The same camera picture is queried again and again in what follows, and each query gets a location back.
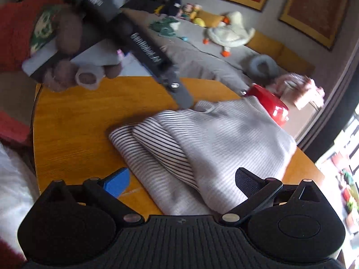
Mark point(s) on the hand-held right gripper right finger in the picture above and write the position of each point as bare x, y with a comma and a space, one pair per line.
246, 183

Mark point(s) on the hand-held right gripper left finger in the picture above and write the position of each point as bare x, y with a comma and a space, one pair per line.
117, 183

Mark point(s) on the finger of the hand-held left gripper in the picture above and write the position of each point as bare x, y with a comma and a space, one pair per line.
183, 96

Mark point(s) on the striped ribbed knit garment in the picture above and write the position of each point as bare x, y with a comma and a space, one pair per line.
224, 145

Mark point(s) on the person's left forearm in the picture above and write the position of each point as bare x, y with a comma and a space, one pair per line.
14, 33

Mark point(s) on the pile of pink clothes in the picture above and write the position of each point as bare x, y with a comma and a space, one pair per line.
300, 86

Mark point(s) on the person's left hand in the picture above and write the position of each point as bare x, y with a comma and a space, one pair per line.
68, 33

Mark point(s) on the grey covered sofa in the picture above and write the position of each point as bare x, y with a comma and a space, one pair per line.
196, 56

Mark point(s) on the green cloth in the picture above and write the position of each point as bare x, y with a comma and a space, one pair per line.
164, 26

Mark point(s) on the small yellow plush toy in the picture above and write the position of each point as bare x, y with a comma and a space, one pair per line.
199, 21

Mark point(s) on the small colourful plush doll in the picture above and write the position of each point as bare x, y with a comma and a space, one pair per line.
190, 9

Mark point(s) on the white goose plush toy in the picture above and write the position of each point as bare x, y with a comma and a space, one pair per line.
230, 30

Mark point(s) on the red round container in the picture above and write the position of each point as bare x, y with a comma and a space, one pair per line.
269, 103

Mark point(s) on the red bowl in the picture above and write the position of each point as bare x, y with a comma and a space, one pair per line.
347, 193

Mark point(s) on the green item on windowsill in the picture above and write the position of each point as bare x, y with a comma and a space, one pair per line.
348, 177

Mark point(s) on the person's body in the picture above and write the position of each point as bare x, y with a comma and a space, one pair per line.
14, 190

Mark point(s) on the green vegetables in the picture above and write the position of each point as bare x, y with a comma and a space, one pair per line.
350, 204

